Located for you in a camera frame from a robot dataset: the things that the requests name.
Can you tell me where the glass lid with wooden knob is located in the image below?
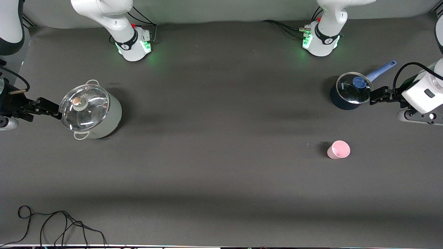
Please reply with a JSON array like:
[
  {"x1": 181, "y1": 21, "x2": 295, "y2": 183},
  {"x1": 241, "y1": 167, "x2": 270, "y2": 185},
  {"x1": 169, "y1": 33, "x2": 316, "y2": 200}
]
[{"x1": 58, "y1": 84, "x2": 110, "y2": 132}]

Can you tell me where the dark grey table mat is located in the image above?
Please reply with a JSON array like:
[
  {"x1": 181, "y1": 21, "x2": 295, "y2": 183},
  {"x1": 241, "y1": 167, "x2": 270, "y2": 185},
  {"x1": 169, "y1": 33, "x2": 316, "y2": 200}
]
[{"x1": 0, "y1": 12, "x2": 443, "y2": 247}]

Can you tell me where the glass lid with blue knob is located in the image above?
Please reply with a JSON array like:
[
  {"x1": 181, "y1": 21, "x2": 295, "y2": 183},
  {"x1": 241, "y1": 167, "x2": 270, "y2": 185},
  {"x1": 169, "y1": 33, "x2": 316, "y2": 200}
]
[{"x1": 336, "y1": 72, "x2": 374, "y2": 105}]

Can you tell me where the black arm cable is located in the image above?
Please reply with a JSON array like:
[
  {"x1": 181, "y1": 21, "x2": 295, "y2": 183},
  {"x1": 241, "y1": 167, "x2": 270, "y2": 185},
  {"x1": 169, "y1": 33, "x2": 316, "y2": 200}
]
[
  {"x1": 0, "y1": 67, "x2": 30, "y2": 95},
  {"x1": 394, "y1": 62, "x2": 443, "y2": 92}
]

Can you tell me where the black base cable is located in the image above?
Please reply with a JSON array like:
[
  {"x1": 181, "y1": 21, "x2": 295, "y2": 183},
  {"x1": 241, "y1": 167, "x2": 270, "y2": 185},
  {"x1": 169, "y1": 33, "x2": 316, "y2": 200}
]
[
  {"x1": 110, "y1": 5, "x2": 159, "y2": 45},
  {"x1": 261, "y1": 19, "x2": 310, "y2": 40}
]

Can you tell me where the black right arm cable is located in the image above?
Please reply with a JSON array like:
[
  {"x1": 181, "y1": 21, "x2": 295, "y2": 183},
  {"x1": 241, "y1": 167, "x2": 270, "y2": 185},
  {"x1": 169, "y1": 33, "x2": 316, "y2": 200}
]
[{"x1": 0, "y1": 67, "x2": 30, "y2": 95}]

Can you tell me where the black left base cable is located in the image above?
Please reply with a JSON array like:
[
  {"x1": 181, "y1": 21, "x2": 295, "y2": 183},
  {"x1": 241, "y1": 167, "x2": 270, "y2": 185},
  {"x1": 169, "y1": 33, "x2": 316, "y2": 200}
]
[{"x1": 261, "y1": 19, "x2": 310, "y2": 40}]

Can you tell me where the black right base cable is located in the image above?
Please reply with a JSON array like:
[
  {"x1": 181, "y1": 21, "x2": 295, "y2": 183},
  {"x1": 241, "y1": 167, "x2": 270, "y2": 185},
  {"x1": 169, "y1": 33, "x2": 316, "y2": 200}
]
[{"x1": 110, "y1": 5, "x2": 159, "y2": 45}]

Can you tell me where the pink plastic cup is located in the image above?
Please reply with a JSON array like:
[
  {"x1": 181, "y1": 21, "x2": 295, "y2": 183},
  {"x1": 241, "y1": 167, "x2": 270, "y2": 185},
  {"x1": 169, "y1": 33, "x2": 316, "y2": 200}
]
[{"x1": 327, "y1": 140, "x2": 351, "y2": 160}]

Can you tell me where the thin black loose cable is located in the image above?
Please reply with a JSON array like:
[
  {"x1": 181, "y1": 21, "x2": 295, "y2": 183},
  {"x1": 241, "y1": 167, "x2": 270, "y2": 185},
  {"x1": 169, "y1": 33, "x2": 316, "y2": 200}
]
[{"x1": 0, "y1": 205, "x2": 108, "y2": 248}]

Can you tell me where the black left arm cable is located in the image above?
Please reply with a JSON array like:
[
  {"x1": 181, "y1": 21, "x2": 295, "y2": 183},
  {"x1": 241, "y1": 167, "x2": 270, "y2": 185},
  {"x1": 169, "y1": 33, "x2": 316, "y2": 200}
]
[{"x1": 394, "y1": 62, "x2": 443, "y2": 92}]

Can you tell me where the grey-green stockpot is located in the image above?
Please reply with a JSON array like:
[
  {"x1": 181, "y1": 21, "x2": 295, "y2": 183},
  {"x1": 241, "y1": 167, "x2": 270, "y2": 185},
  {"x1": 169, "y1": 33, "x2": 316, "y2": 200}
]
[{"x1": 69, "y1": 79, "x2": 123, "y2": 140}]

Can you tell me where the dark blue saucepan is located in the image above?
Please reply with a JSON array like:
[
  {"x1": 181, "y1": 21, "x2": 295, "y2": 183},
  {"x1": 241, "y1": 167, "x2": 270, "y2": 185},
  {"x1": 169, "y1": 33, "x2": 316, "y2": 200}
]
[{"x1": 329, "y1": 60, "x2": 397, "y2": 111}]

